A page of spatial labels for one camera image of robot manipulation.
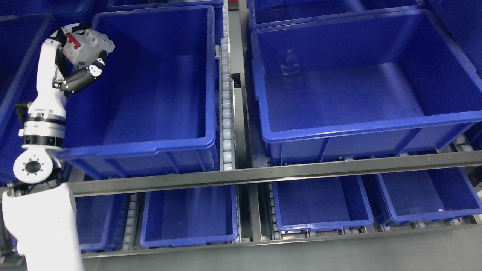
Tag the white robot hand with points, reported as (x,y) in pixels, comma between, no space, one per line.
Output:
(51,85)

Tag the grey red circuit breaker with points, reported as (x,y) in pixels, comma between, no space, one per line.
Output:
(82,49)

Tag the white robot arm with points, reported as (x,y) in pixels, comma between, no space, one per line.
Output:
(39,208)

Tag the blue bin far left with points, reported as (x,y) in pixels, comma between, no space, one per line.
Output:
(20,45)

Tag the large blue bin left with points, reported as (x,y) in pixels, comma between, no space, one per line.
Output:
(153,110)

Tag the large blue bin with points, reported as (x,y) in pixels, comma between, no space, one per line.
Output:
(376,85)
(153,110)

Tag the white roller track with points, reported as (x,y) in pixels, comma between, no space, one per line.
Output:
(226,103)

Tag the lower blue bin left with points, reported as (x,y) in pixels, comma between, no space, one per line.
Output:
(101,222)

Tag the blue bin top right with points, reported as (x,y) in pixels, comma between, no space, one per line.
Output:
(269,13)

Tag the lower blue bin centre-left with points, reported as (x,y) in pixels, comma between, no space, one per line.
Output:
(189,217)

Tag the lower blue bin centre-right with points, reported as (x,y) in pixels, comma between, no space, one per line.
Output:
(325,203)

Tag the large blue bin right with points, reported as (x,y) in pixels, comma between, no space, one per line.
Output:
(376,85)

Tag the lower blue bin right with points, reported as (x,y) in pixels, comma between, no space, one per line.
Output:
(425,195)

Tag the grey metal shelf rail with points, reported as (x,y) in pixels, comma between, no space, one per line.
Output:
(277,173)

